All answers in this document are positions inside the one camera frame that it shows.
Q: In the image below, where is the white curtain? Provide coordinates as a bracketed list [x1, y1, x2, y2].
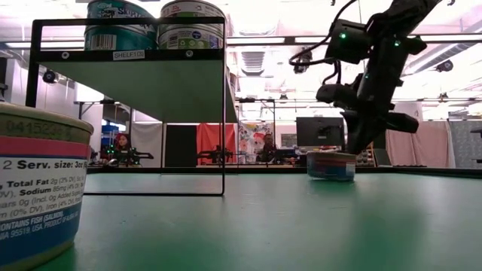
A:
[130, 120, 166, 169]

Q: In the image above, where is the black monitor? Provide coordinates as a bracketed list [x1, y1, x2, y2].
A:
[295, 116, 346, 148]

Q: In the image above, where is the teal tuna can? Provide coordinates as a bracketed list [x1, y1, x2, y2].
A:
[84, 24, 159, 51]
[86, 0, 157, 27]

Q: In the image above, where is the orange curtain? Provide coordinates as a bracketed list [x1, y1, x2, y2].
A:
[196, 123, 237, 166]

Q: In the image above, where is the wooden shelf black frame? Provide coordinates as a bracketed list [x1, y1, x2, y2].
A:
[25, 17, 239, 196]

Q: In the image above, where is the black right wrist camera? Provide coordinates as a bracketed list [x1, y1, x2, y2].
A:
[325, 18, 374, 65]

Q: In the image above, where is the black panel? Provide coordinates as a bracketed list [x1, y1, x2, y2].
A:
[164, 123, 198, 169]

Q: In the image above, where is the white floral cloth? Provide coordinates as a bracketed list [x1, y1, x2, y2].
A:
[237, 122, 276, 165]

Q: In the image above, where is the plain-lid can multicolour label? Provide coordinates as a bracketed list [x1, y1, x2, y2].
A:
[157, 24, 226, 50]
[160, 0, 226, 26]

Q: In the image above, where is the person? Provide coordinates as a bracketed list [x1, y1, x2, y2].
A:
[256, 132, 279, 163]
[114, 133, 131, 152]

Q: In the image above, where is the gold-lid can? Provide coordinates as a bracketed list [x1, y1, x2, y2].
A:
[307, 150, 357, 182]
[0, 101, 94, 271]

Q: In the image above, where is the grey patterned curtain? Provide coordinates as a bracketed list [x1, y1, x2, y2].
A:
[450, 120, 482, 169]

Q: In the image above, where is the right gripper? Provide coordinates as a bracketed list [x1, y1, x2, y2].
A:
[316, 33, 429, 154]

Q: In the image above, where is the beige curtain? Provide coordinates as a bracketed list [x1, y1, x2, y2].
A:
[384, 118, 456, 166]

